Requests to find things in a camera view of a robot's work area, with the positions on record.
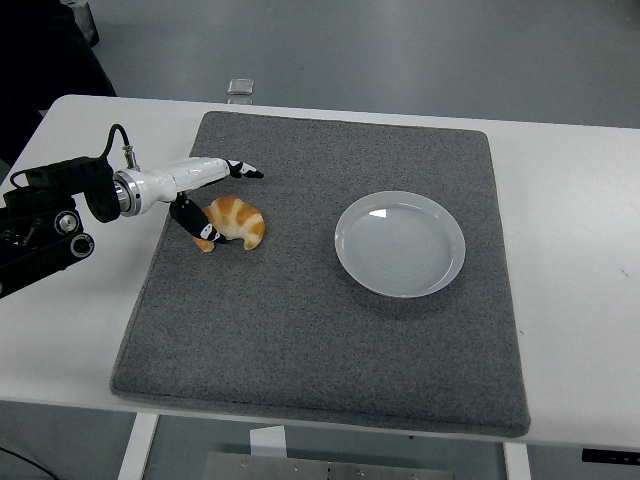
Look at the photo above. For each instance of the grey bin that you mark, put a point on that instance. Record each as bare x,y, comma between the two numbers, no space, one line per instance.
85,25

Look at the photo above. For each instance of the golden croissant bread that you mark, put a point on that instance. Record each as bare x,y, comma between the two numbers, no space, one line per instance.
245,220

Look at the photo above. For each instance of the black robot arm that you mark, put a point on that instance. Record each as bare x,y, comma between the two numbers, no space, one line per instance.
50,250

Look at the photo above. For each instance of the dark bulky object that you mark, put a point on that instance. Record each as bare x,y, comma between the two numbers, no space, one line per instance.
40,60

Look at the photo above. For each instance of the grey felt mat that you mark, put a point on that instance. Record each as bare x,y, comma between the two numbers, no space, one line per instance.
300,325

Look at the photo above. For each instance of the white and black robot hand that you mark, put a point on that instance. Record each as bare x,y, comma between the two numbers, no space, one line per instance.
185,175

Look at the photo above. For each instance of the round grey plate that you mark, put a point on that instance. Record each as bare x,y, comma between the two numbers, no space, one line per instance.
400,250

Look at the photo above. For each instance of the small clear square floor box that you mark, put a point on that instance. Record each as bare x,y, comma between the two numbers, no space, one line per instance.
241,86

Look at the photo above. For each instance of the white table leg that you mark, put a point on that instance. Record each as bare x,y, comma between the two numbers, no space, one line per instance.
517,465
137,450

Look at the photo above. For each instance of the black table control panel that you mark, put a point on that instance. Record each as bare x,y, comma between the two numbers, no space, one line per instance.
610,455

